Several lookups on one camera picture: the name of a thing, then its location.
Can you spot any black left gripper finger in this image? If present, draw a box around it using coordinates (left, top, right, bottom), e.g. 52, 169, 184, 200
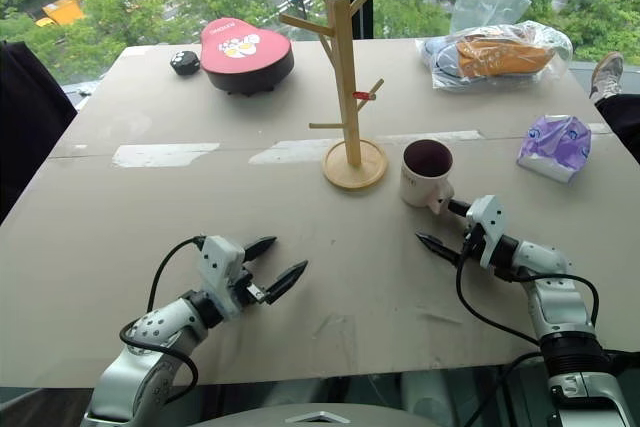
243, 236, 278, 264
263, 260, 310, 306

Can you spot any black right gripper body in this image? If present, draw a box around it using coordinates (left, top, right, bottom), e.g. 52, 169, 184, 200
456, 222, 488, 265

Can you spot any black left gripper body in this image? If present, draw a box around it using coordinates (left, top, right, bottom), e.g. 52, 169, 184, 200
230, 257, 268, 311

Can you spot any wooden mug tree stand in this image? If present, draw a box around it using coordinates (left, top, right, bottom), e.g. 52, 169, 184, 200
278, 0, 390, 192

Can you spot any white ceramic mug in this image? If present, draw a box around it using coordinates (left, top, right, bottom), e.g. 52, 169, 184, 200
398, 138, 457, 216

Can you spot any white tape strip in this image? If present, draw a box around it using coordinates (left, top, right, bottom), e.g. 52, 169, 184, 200
373, 129, 485, 144
247, 137, 337, 166

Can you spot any purple tissue pack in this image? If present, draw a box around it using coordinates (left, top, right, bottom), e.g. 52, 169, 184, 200
515, 113, 593, 185

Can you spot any grey robot torso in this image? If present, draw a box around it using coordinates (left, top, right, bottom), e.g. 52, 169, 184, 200
198, 401, 457, 427

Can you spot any plastic bag with orange item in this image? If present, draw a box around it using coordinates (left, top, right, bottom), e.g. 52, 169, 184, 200
415, 20, 574, 95

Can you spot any dark trouser leg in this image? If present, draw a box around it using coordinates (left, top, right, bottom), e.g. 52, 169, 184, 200
593, 93, 640, 167

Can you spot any red lidded black box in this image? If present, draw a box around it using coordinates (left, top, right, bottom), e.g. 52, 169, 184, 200
199, 17, 296, 97

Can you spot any small black spotted cube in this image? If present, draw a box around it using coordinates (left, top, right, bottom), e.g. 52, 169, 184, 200
169, 49, 198, 77

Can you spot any grey sneaker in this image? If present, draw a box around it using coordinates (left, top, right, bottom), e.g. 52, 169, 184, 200
588, 51, 626, 101

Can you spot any dark cloth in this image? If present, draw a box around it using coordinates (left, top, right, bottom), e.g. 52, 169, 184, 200
0, 40, 79, 226

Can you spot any yellow truck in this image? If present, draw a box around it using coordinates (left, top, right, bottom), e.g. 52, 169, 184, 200
33, 0, 87, 29

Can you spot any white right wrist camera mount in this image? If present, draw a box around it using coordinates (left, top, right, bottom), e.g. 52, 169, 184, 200
464, 194, 506, 269

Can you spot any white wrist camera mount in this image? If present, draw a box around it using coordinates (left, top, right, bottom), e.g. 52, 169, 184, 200
464, 194, 506, 269
196, 235, 247, 321

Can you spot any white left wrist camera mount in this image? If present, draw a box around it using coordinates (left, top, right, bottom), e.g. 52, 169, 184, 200
196, 235, 247, 321

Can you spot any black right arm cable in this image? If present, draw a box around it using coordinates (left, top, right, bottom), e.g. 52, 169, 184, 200
454, 241, 601, 348

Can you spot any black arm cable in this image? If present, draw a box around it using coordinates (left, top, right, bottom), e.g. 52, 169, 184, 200
118, 235, 207, 404
454, 241, 601, 348

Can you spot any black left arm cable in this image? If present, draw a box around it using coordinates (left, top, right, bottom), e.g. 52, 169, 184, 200
118, 235, 207, 404

